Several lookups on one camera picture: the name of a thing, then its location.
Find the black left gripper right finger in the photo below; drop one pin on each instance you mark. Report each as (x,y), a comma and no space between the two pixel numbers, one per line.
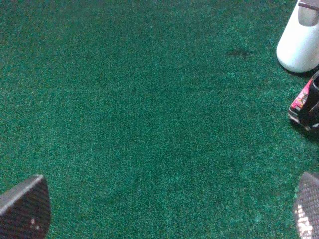
(306,206)

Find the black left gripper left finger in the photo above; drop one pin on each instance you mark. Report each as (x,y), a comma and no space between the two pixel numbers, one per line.
(25,211)

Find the light blue cup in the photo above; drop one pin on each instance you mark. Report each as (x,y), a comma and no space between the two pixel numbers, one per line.
(298,47)

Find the green carpet mat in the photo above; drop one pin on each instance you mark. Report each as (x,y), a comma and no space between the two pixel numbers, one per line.
(153,119)

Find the small black box bottle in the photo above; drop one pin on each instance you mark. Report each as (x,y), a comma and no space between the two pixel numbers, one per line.
(304,110)

